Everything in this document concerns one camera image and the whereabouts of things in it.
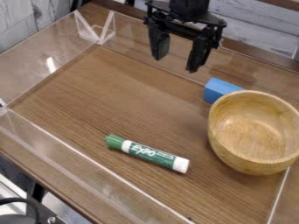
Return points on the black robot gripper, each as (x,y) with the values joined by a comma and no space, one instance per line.
(187,19)

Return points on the black metal stand base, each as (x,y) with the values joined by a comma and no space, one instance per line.
(43,215)

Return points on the blue foam block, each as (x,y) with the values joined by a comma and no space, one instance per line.
(216,88)

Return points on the green Expo marker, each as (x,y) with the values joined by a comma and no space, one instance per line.
(150,154)

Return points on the clear acrylic tray wall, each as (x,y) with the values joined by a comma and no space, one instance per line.
(80,81)

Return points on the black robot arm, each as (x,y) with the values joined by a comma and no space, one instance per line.
(186,19)

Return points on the brown wooden bowl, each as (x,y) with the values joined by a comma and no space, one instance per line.
(254,132)

